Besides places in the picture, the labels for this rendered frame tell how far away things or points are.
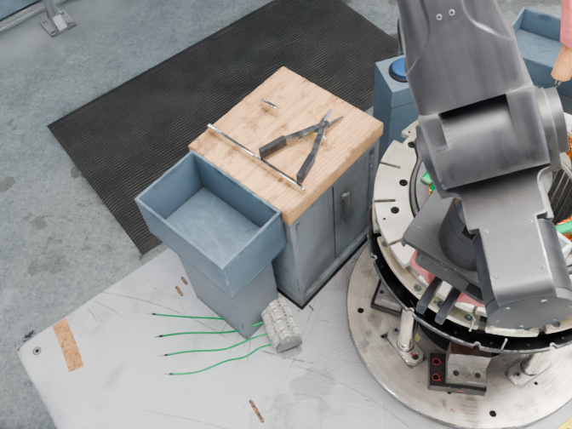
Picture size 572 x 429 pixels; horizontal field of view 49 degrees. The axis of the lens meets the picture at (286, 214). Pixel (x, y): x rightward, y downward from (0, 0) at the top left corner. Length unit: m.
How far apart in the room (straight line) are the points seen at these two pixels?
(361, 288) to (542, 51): 0.47
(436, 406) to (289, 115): 0.47
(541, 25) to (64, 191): 1.73
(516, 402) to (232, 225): 0.48
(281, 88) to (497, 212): 0.57
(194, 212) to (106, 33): 2.04
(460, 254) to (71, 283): 1.73
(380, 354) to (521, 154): 0.64
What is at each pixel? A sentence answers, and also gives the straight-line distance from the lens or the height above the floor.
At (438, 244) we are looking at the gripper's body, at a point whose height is 1.26.
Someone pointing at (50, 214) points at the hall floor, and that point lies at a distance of 2.32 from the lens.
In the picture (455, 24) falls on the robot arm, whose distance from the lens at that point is 0.37.
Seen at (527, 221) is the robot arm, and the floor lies 1.38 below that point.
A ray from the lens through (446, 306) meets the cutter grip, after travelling 0.61.
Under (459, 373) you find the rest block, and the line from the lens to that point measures 0.96.
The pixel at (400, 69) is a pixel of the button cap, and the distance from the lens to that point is 1.00.
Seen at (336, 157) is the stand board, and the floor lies 1.06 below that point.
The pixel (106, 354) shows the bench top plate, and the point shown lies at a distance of 1.09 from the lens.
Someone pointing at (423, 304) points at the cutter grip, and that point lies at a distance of 0.61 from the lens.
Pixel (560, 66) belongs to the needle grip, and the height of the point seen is 1.31.
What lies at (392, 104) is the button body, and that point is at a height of 1.01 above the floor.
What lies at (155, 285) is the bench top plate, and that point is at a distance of 1.11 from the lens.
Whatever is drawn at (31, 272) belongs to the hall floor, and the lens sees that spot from 2.22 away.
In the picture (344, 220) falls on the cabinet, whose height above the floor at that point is 0.90.
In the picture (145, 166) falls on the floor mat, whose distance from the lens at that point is 2.30.
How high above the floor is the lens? 1.73
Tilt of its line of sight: 56 degrees down
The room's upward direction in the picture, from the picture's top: 9 degrees counter-clockwise
